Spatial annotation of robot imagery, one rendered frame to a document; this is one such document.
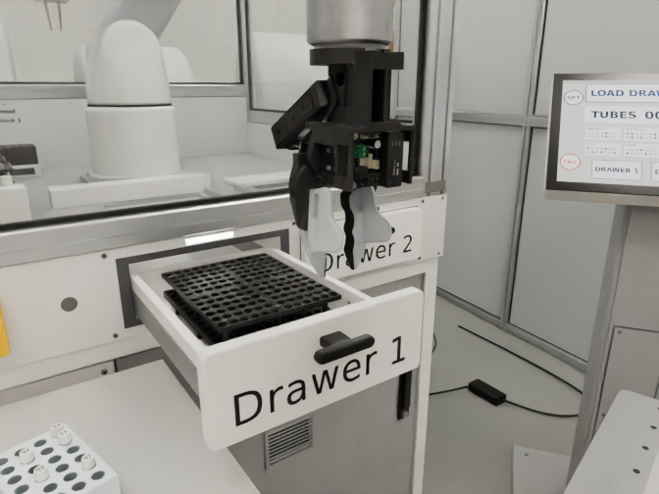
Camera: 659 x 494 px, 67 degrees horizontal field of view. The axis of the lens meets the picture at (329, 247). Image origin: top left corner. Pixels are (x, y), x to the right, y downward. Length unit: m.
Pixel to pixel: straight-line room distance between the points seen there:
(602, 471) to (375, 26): 0.53
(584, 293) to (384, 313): 1.83
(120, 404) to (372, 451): 0.71
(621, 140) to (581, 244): 1.14
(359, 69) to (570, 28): 1.99
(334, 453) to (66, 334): 0.66
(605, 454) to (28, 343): 0.76
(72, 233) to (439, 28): 0.75
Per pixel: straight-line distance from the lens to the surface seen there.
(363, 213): 0.51
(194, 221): 0.82
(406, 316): 0.63
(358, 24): 0.44
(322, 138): 0.45
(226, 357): 0.51
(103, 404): 0.77
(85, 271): 0.79
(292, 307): 0.65
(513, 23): 2.57
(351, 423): 1.21
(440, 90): 1.09
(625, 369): 1.46
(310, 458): 1.18
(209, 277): 0.77
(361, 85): 0.43
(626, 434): 0.76
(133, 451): 0.68
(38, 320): 0.81
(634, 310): 1.39
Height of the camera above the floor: 1.17
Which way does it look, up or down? 18 degrees down
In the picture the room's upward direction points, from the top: straight up
